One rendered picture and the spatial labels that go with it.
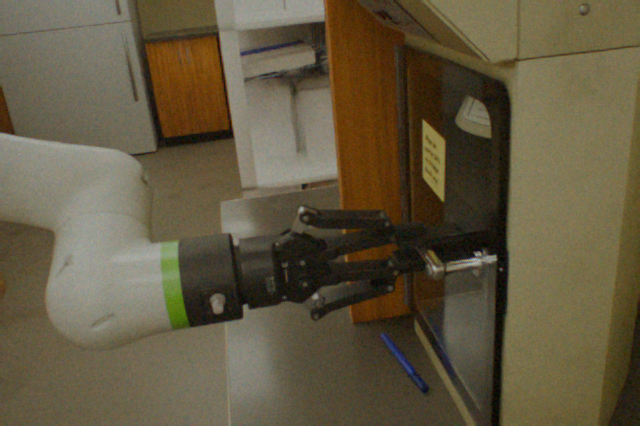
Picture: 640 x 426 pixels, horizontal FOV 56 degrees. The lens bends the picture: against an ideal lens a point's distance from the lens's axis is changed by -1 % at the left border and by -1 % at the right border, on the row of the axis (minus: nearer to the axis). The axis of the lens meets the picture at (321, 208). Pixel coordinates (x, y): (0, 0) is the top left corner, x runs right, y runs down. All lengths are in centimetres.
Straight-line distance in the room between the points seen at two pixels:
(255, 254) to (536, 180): 28
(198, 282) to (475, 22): 34
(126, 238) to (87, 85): 491
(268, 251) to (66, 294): 20
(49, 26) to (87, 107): 70
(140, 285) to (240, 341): 42
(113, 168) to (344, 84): 35
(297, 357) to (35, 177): 48
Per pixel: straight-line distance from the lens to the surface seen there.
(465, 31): 50
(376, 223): 63
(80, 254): 64
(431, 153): 72
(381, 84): 88
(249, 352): 98
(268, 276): 61
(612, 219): 62
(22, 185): 68
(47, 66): 558
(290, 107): 188
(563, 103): 55
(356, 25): 86
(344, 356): 94
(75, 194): 68
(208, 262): 61
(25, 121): 572
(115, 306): 61
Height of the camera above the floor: 150
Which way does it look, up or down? 23 degrees down
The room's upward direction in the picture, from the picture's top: 6 degrees counter-clockwise
